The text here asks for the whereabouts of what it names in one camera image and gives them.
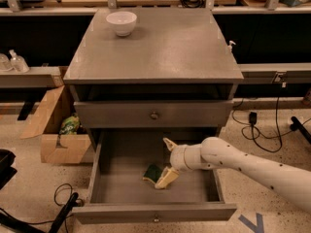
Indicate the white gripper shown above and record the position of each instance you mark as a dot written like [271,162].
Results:
[177,158]

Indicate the green yellow sponge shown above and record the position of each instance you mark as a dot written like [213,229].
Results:
[152,174]

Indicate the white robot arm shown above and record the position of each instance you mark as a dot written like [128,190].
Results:
[291,183]

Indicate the closed grey top drawer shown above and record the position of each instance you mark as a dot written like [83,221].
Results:
[152,114]

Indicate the open grey middle drawer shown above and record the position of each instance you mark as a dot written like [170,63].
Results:
[118,193]

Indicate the grey wooden drawer cabinet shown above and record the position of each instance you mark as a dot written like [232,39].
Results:
[171,55]

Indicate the green snack bag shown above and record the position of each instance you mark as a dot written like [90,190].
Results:
[70,125]

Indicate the black stand leg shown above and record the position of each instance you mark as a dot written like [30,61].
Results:
[18,226]

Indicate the blue tape floor marker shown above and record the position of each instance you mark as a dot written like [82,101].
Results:
[256,227]

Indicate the open cardboard box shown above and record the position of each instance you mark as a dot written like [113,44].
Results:
[56,148]

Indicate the small white pump bottle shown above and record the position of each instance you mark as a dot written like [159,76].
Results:
[231,45]

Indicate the black caster leg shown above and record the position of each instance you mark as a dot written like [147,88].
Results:
[297,125]

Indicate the white ceramic bowl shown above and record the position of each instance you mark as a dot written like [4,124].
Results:
[122,23]

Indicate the clear sanitizer pump bottle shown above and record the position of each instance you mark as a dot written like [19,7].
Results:
[18,62]

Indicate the black power adapter with cable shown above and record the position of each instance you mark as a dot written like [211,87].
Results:
[255,133]

